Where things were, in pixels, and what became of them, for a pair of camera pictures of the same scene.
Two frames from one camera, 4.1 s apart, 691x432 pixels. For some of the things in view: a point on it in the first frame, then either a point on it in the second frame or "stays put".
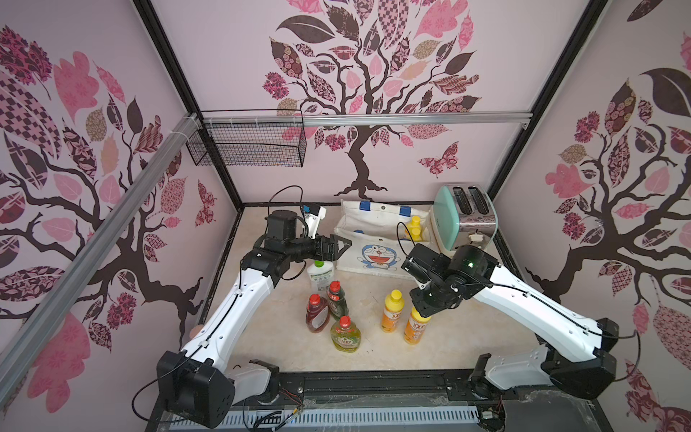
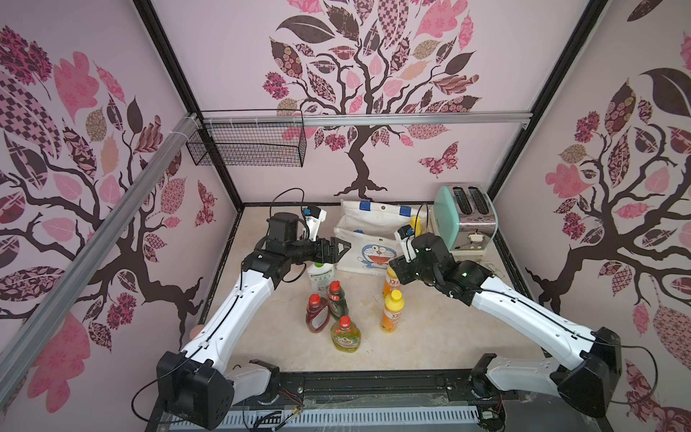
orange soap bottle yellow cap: [415, 229] stays put
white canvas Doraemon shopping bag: [378, 235] stays put
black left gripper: [320, 243] stays put
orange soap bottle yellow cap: [416, 328] → [391, 283]
